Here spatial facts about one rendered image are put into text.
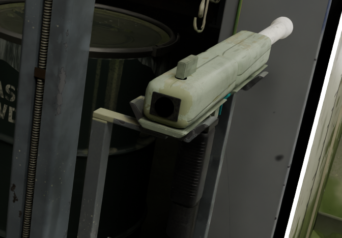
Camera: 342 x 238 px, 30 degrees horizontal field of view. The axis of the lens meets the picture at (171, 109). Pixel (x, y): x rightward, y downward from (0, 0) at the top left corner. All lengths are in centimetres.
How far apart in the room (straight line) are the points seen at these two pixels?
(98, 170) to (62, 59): 14
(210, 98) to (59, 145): 22
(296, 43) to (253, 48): 37
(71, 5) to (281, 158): 61
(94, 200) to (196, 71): 17
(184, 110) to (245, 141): 64
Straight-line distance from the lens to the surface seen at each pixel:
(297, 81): 114
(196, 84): 58
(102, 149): 63
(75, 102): 76
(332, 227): 266
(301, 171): 120
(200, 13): 117
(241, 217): 126
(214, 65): 65
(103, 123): 62
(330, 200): 265
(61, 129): 75
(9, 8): 204
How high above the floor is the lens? 131
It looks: 20 degrees down
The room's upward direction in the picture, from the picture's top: 10 degrees clockwise
